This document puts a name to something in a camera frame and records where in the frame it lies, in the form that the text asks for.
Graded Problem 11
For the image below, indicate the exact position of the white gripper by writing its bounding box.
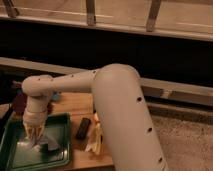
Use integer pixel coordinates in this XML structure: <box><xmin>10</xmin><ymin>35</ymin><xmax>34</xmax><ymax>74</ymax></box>
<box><xmin>23</xmin><ymin>110</ymin><xmax>47</xmax><ymax>144</ymax></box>

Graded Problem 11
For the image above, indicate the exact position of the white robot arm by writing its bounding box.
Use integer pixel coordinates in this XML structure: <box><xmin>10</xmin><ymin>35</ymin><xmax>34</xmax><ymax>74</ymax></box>
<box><xmin>22</xmin><ymin>64</ymin><xmax>169</xmax><ymax>171</ymax></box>

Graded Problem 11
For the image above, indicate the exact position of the green plastic tray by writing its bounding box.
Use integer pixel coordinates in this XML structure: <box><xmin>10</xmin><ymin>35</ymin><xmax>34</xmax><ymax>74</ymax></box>
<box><xmin>0</xmin><ymin>113</ymin><xmax>70</xmax><ymax>171</ymax></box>

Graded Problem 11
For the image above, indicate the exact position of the dark grape bunch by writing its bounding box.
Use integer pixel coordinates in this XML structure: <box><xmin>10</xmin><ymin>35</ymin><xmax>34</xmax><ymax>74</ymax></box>
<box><xmin>47</xmin><ymin>102</ymin><xmax>53</xmax><ymax>114</ymax></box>

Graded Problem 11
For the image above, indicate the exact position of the purple bowl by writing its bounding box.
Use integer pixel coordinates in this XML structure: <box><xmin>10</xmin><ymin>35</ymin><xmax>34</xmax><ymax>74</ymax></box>
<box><xmin>12</xmin><ymin>93</ymin><xmax>27</xmax><ymax>115</ymax></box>

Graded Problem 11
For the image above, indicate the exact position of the black rectangular block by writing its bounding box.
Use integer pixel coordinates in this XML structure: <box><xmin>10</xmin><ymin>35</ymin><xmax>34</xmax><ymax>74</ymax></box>
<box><xmin>76</xmin><ymin>118</ymin><xmax>91</xmax><ymax>140</ymax></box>

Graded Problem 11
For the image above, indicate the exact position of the wooden table board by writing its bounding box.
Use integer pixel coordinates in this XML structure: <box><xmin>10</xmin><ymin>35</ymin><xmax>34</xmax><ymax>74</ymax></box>
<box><xmin>51</xmin><ymin>93</ymin><xmax>115</xmax><ymax>171</ymax></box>

